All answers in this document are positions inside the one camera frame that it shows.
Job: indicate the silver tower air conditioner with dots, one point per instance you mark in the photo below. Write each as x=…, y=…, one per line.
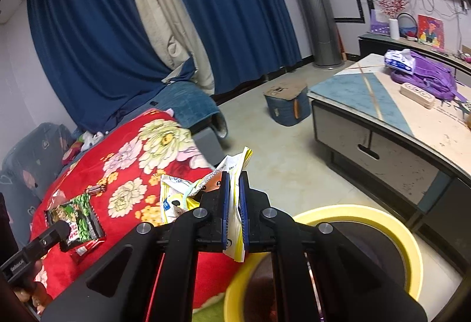
x=316, y=13

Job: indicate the blue white tissue packet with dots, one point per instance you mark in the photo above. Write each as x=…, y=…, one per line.
x=399, y=61

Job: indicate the blue stool with cardboard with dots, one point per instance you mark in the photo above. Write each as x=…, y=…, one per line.
x=283, y=108

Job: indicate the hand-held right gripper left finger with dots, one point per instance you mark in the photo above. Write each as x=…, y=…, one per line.
x=224, y=211

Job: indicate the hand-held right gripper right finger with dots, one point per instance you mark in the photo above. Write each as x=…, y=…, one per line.
x=243, y=211

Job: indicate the colourful painting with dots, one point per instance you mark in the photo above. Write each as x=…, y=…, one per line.
x=430, y=31

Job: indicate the wide blue curtain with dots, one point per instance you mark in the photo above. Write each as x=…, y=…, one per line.
x=92, y=31

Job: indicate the red flower branches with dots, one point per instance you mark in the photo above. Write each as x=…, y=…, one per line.
x=393, y=6

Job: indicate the green snack packet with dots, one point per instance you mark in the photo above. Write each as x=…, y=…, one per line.
x=84, y=219

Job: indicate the yellow round bin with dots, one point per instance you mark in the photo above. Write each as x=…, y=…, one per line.
x=368, y=213

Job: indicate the purple backpack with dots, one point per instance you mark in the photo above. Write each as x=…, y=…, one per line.
x=430, y=79

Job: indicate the red floral blanket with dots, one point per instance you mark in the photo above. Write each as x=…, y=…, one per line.
x=73, y=175

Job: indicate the yellow white snack packet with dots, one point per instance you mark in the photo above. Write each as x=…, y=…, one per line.
x=176, y=197

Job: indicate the white cylinder vase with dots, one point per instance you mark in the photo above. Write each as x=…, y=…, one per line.
x=394, y=29

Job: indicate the grey and blue coffee table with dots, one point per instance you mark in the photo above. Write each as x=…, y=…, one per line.
x=342, y=131

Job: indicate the black television stand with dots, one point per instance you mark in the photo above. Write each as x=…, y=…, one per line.
x=368, y=44

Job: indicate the broom stick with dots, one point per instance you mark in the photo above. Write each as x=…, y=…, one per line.
x=341, y=44

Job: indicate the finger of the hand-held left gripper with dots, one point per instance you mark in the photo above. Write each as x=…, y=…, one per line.
x=51, y=235

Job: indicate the purple card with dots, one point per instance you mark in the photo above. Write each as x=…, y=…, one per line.
x=379, y=26

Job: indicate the grey heart print sofa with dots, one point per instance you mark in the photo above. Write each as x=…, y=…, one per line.
x=33, y=160

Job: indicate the beige power strip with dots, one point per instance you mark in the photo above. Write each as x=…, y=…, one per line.
x=417, y=96

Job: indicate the person's left hand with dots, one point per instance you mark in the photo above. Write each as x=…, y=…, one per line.
x=31, y=298

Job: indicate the white plush toy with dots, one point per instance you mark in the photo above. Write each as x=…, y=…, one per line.
x=92, y=140

